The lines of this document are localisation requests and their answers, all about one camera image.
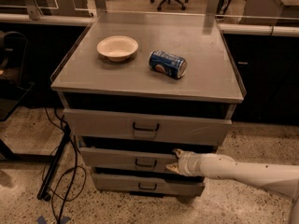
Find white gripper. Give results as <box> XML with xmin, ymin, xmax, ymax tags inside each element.
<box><xmin>165</xmin><ymin>148</ymin><xmax>202</xmax><ymax>176</ymax></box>

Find grey drawer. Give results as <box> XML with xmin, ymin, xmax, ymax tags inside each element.
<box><xmin>78</xmin><ymin>135</ymin><xmax>217</xmax><ymax>175</ymax></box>
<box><xmin>64</xmin><ymin>109</ymin><xmax>232</xmax><ymax>146</ymax></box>
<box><xmin>91</xmin><ymin>167</ymin><xmax>205</xmax><ymax>196</ymax></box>

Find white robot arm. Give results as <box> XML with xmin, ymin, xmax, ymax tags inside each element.
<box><xmin>165</xmin><ymin>148</ymin><xmax>299</xmax><ymax>224</ymax></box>

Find grey drawer cabinet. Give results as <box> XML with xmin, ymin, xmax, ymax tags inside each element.
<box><xmin>50</xmin><ymin>10</ymin><xmax>247</xmax><ymax>198</ymax></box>

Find blue pepsi can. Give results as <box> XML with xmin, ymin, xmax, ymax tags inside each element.
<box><xmin>149</xmin><ymin>50</ymin><xmax>187</xmax><ymax>79</ymax></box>

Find white paper bowl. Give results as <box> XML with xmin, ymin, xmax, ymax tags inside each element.
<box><xmin>97</xmin><ymin>35</ymin><xmax>138</xmax><ymax>63</ymax></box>

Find black stand leg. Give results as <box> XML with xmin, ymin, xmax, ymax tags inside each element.
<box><xmin>37</xmin><ymin>125</ymin><xmax>70</xmax><ymax>202</ymax></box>

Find blue floor tape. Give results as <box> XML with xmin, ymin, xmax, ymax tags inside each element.
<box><xmin>36</xmin><ymin>216</ymin><xmax>71</xmax><ymax>224</ymax></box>

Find grey background desk right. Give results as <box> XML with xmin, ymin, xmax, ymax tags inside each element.
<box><xmin>239</xmin><ymin>0</ymin><xmax>299</xmax><ymax>27</ymax></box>

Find grey background desk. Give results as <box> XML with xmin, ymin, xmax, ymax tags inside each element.
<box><xmin>0</xmin><ymin>0</ymin><xmax>91</xmax><ymax>17</ymax></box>
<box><xmin>239</xmin><ymin>0</ymin><xmax>299</xmax><ymax>27</ymax></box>

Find black chair at left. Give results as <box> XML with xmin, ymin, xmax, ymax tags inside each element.
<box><xmin>0</xmin><ymin>31</ymin><xmax>34</xmax><ymax>121</ymax></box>

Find grey background desk left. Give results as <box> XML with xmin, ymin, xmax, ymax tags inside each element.
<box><xmin>0</xmin><ymin>0</ymin><xmax>91</xmax><ymax>17</ymax></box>

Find black floor cables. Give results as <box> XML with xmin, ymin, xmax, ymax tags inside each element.
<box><xmin>40</xmin><ymin>106</ymin><xmax>88</xmax><ymax>224</ymax></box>

